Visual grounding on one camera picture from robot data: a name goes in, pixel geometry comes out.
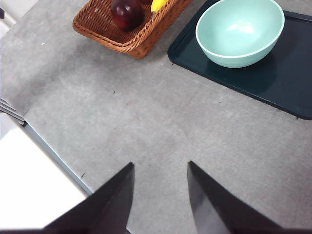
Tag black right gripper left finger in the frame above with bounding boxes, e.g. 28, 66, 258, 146
41, 162, 136, 234

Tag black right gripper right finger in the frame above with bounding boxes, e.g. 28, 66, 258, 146
187, 160, 288, 234

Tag teal ribbed bowl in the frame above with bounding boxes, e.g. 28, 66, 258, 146
195, 0, 285, 69

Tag dark red plum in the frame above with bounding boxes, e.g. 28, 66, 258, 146
111, 0, 144, 32

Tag grey stacked metal strips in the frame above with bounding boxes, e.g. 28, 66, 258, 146
0, 97, 26, 126

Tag dark rectangular tray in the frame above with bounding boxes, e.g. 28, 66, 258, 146
167, 0, 312, 120

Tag brown wicker basket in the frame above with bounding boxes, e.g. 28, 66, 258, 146
72, 0, 193, 59

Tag yellow banana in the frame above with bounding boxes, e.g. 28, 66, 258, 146
150, 0, 169, 13

